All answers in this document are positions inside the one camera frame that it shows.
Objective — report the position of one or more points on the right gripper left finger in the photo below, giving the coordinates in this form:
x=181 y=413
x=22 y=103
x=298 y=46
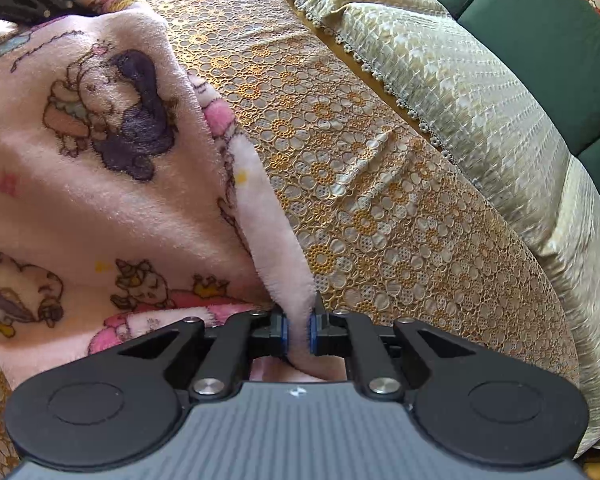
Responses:
x=243 y=338

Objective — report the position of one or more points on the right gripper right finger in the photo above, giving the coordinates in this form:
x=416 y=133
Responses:
x=354 y=338

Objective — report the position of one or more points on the pink cartoon fleece garment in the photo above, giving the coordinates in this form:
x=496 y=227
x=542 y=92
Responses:
x=131 y=198

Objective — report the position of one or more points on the green sofa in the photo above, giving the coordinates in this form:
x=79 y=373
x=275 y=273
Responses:
x=497 y=134

